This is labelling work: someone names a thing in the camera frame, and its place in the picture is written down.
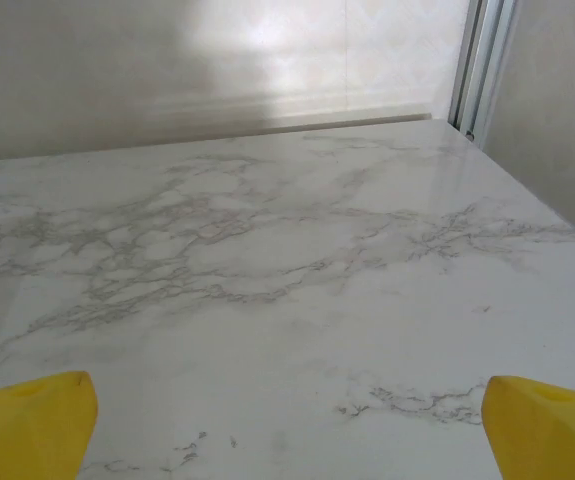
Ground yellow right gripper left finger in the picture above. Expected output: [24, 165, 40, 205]
[0, 370, 100, 480]

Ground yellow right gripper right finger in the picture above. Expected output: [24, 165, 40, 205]
[481, 374, 575, 480]

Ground aluminium frame post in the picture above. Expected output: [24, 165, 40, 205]
[447, 0, 509, 142]

